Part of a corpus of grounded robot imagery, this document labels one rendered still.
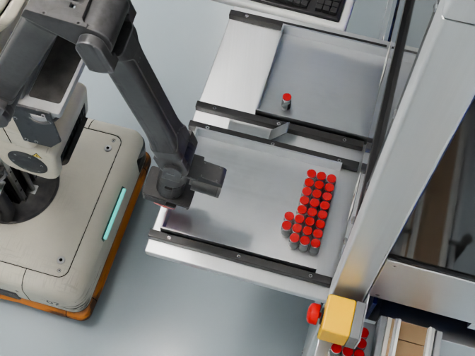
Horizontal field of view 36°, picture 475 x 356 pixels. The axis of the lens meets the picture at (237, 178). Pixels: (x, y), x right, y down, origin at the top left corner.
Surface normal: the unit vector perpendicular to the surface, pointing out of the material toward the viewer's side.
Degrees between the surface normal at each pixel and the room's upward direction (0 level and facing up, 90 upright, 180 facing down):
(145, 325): 0
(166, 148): 79
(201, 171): 15
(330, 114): 0
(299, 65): 0
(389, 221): 90
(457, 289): 90
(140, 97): 91
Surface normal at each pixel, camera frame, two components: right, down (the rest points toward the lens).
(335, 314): 0.01, -0.45
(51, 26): -0.25, 0.88
